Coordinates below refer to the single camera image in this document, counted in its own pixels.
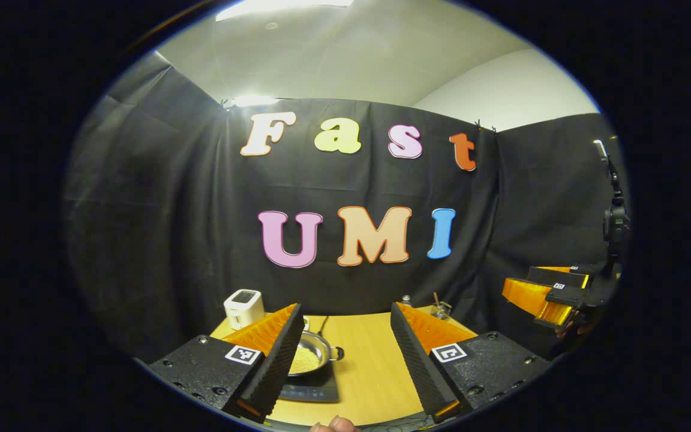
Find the ceiling light panel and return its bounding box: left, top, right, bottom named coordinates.
left=216, top=0, right=355, bottom=22

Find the stainless steel pot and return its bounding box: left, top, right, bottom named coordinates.
left=288, top=318, right=345, bottom=378

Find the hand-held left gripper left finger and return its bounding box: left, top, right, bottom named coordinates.
left=148, top=303, right=306, bottom=424

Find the white toaster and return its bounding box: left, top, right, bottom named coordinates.
left=223, top=289, right=266, bottom=331

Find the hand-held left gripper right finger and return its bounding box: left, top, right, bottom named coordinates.
left=389, top=301, right=551, bottom=424

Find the pile of yellow soybeans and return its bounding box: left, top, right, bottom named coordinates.
left=290, top=348, right=320, bottom=374

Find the black induction cooktop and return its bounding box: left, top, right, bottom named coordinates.
left=278, top=359, right=341, bottom=403

